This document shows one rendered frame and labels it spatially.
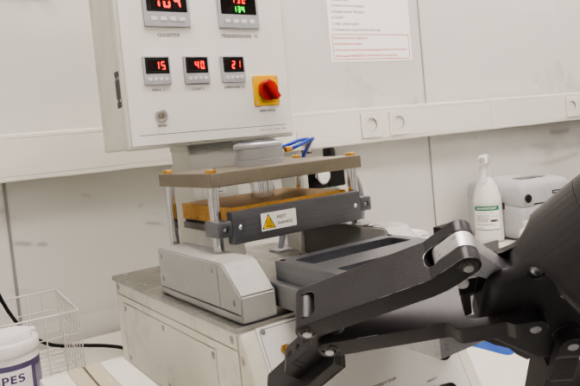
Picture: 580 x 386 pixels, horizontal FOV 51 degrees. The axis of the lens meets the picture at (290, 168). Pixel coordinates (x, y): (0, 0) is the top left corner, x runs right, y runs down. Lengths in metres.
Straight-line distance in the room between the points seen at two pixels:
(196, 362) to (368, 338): 0.58
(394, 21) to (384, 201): 0.54
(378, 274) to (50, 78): 1.19
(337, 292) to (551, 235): 0.10
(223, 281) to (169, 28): 0.47
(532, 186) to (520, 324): 1.53
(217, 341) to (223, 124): 0.42
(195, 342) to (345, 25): 1.13
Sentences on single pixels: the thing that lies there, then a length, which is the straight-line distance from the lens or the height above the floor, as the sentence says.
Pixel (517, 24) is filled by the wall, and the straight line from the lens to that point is 2.27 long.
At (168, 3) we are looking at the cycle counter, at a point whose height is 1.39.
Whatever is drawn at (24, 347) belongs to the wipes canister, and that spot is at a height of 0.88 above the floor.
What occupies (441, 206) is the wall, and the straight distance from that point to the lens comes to 1.96.
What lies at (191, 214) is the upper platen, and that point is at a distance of 0.97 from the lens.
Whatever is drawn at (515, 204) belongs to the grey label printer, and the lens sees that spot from 1.82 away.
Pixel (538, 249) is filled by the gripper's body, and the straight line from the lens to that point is 0.30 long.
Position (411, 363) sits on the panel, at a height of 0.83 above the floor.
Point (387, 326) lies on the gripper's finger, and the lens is 0.32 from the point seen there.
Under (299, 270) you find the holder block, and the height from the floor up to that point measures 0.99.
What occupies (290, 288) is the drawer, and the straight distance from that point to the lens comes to 0.74.
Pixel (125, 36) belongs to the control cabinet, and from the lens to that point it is 1.03.
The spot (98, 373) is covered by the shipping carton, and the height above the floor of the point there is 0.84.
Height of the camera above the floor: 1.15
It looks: 3 degrees down
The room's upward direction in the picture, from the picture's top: 5 degrees counter-clockwise
